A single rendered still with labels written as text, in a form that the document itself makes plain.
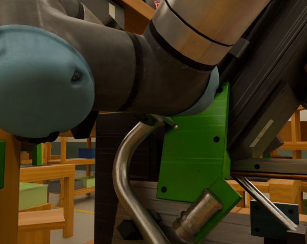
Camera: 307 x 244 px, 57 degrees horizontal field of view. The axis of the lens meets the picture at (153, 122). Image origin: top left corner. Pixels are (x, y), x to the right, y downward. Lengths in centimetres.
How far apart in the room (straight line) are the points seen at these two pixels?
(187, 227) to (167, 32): 29
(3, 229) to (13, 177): 10
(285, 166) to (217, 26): 38
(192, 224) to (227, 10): 30
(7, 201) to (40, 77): 45
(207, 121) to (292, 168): 18
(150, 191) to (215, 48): 35
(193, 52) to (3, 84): 14
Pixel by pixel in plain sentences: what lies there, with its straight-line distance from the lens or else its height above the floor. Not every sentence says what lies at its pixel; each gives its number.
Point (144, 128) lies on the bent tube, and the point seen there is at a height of 119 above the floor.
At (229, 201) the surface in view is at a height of 108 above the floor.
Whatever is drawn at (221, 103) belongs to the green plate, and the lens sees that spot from 50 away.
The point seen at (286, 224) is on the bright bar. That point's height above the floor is 102.
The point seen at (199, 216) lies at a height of 106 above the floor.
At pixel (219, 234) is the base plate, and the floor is 90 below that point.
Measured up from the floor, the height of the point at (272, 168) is 112.
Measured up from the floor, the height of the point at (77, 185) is 34.
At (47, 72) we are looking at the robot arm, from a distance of 18.
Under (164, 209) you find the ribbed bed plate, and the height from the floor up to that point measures 105.
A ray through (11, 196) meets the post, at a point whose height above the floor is 106.
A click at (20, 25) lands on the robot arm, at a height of 124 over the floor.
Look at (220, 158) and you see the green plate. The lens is 47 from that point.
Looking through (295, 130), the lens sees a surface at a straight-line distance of 371.
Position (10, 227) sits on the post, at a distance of 63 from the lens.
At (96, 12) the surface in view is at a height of 145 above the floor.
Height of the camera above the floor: 116
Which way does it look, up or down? 4 degrees up
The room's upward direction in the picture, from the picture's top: straight up
